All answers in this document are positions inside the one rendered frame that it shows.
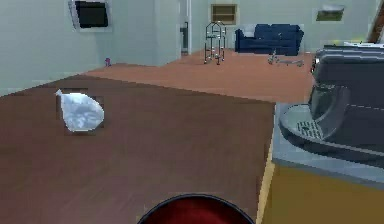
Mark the brown wooden table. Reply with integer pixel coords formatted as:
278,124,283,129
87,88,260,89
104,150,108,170
0,74,276,224

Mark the red pan with black rim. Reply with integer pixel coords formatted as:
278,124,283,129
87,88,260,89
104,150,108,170
136,193,256,224

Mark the green landscape wall picture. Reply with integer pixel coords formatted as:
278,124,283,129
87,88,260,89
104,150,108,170
315,4,346,23

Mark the white sofa cushion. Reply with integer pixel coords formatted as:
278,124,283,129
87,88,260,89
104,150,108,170
241,24,257,38

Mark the crumpled white paper bag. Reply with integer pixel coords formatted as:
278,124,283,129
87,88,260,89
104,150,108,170
55,89,105,133

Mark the yellow framed wall picture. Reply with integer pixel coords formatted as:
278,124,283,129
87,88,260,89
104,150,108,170
210,3,238,26

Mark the dark blue sofa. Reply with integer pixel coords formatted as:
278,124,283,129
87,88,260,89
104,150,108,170
234,23,305,57

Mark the black wall television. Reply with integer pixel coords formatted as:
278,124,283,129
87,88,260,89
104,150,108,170
68,0,113,32

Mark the grey object on floor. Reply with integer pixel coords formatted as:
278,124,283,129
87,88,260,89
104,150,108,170
267,49,305,68

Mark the black wire frame stand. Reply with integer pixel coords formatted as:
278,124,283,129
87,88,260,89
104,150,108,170
203,20,228,66

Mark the black coffee machine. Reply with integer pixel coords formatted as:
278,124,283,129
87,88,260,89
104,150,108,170
278,44,384,170

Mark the yellow cabinet with grey top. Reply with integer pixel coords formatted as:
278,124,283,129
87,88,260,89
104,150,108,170
255,101,384,224

